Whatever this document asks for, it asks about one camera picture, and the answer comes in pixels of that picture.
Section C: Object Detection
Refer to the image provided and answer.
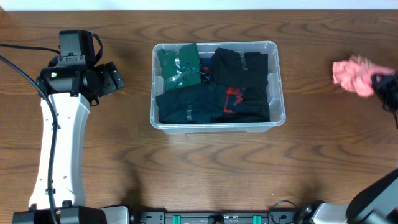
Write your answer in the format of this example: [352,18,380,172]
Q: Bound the dark navy garment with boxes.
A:
[156,82,227,124]

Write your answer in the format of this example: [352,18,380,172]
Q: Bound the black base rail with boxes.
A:
[12,205,299,224]

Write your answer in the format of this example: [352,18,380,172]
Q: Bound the black garment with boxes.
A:
[210,48,268,88]
[211,87,270,123]

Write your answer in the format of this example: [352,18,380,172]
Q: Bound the dark green garment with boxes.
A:
[157,43,203,91]

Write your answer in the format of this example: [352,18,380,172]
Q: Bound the clear plastic storage bin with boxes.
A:
[150,40,286,134]

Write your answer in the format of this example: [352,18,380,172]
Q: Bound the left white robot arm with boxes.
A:
[12,30,129,223]

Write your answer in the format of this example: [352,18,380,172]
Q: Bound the pink garment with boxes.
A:
[332,55,396,97]

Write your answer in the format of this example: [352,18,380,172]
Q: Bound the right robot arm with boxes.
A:
[294,73,397,223]

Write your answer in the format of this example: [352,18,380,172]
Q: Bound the red navy plaid garment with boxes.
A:
[200,58,246,114]

